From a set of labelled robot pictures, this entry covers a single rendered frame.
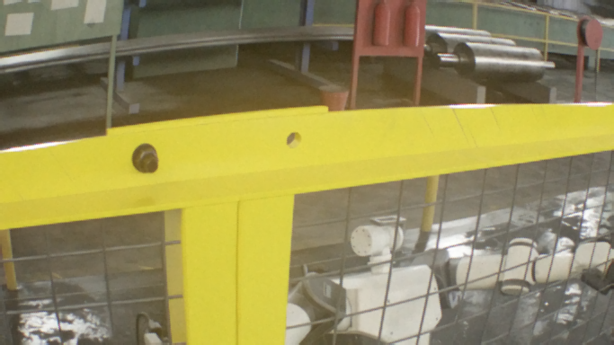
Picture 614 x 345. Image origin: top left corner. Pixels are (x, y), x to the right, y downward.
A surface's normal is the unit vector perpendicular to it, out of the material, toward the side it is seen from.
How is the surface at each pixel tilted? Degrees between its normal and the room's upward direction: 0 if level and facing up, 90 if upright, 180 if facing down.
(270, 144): 90
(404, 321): 65
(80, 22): 90
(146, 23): 90
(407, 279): 21
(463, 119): 90
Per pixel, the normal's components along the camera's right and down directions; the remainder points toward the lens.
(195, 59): 0.51, 0.32
